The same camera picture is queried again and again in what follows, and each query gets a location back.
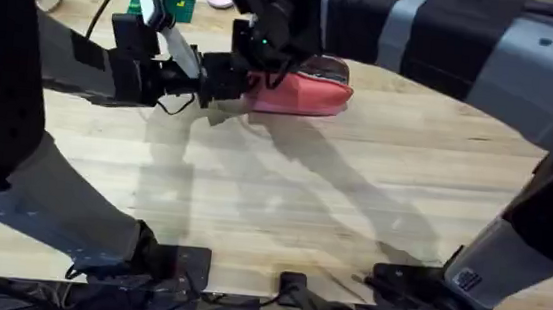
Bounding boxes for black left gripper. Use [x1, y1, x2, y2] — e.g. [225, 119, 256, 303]
[102, 41, 253, 120]

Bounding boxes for pink soft zip bag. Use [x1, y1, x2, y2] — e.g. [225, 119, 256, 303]
[242, 48, 358, 122]

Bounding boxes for left wrist upright plate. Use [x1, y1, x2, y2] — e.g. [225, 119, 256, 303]
[128, 0, 209, 81]

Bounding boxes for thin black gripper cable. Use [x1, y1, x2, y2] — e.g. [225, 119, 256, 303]
[154, 88, 198, 119]

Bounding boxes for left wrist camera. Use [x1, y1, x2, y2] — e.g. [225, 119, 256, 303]
[108, 11, 165, 61]

